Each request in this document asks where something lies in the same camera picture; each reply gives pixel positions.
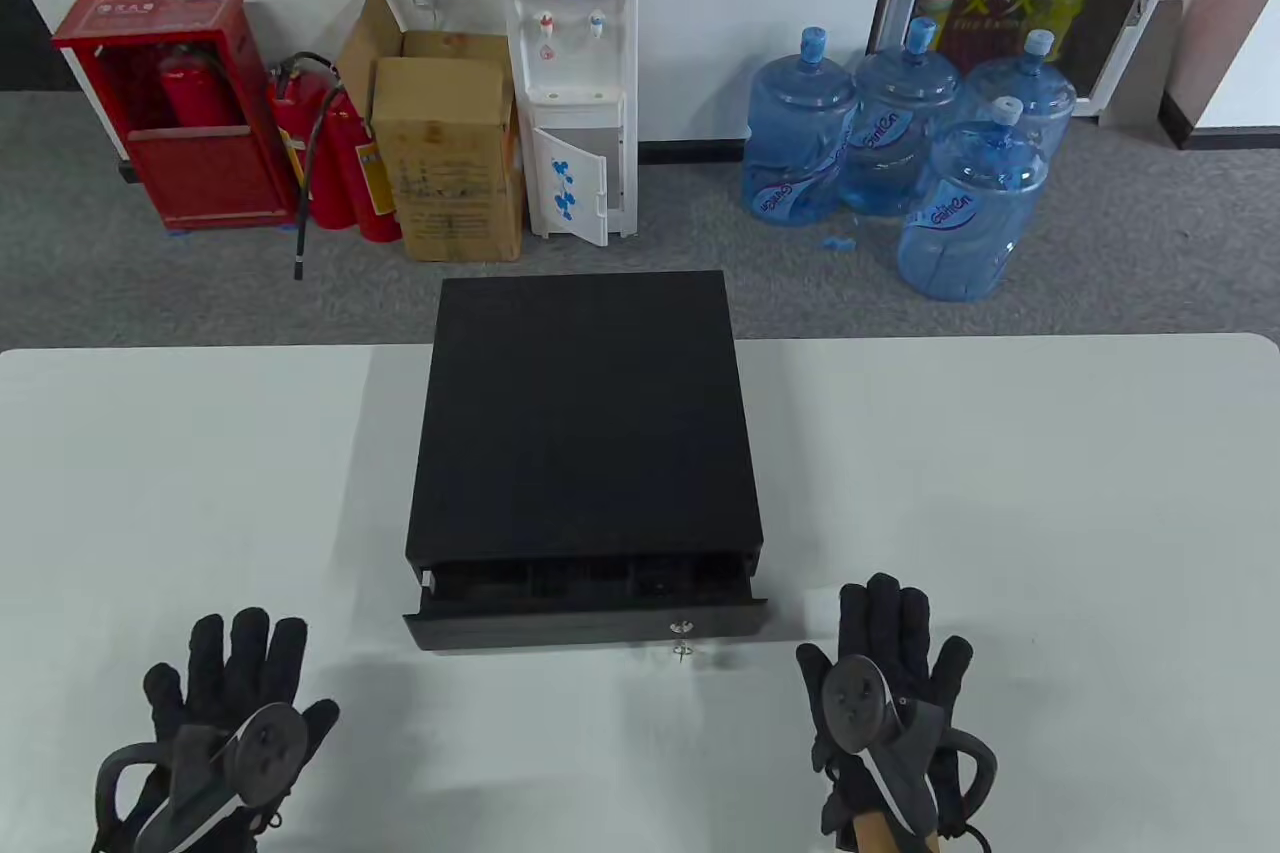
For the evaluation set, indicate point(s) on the person's left hand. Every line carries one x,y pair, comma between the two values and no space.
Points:
205,693

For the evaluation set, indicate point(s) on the person's right hand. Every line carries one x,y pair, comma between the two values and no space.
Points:
905,653

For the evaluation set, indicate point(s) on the person's right little finger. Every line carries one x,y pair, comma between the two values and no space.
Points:
953,678

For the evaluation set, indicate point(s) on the person's right thumb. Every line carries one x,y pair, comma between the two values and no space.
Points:
815,678

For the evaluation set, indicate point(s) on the person's left middle finger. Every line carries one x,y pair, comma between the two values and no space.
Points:
250,653

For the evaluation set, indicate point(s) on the person's right middle finger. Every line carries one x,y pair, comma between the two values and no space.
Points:
884,618

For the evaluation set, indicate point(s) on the person's left thumb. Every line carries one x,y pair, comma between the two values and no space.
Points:
322,721

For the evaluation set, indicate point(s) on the person's left little finger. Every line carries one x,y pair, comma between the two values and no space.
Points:
165,693

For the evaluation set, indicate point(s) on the person's right forearm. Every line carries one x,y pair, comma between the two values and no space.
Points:
880,838

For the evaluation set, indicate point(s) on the black tracker on right glove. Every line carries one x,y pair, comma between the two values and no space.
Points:
855,703

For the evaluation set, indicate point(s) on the black tracker on glove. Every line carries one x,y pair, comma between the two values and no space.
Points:
262,755
855,703

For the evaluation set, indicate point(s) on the black tracker on left glove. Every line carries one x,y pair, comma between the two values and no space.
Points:
262,755

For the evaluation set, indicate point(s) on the silver key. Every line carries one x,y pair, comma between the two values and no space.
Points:
682,641

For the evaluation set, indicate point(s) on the black sliding cash drawer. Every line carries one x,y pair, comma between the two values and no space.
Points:
560,623

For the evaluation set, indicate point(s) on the black cash drawer case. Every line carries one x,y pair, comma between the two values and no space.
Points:
585,413

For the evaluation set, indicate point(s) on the blue plastic cap scrap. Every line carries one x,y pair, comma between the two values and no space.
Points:
838,244

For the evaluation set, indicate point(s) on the blue water jug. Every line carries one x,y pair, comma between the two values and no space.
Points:
795,143
965,223
895,133
1035,93

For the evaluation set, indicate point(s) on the red fire extinguisher cabinet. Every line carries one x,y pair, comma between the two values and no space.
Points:
205,178

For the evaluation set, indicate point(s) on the closed cardboard box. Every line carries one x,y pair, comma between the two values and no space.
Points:
455,163

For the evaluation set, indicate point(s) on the red extinguisher inside cabinet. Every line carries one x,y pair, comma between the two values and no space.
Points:
195,88

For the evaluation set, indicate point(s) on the white water dispenser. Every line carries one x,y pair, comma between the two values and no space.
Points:
575,73

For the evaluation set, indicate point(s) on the open cardboard box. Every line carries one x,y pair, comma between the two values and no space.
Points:
375,28

